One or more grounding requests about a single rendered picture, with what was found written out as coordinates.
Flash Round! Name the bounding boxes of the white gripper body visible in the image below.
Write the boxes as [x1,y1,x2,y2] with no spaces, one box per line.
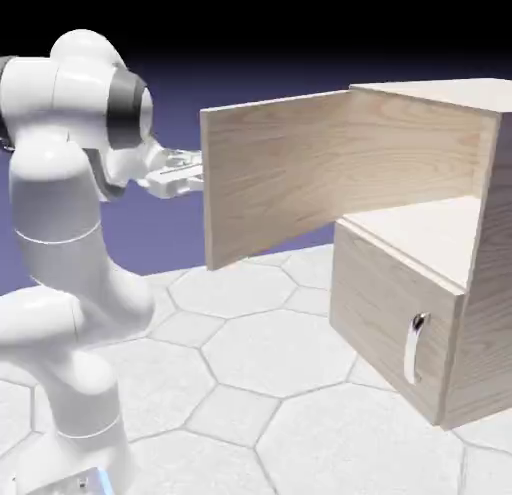
[136,149,205,201]

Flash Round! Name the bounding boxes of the light wood door without handle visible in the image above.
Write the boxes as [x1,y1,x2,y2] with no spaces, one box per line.
[199,89,352,272]

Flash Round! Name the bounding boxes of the light wood cabinet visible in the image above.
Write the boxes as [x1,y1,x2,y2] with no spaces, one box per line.
[329,77,512,432]

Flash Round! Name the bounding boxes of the light wood door with handle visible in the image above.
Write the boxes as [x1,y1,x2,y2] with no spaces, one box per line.
[329,218,468,427]

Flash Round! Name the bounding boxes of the curved silver door handle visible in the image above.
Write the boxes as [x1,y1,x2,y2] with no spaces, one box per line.
[402,311,432,386]

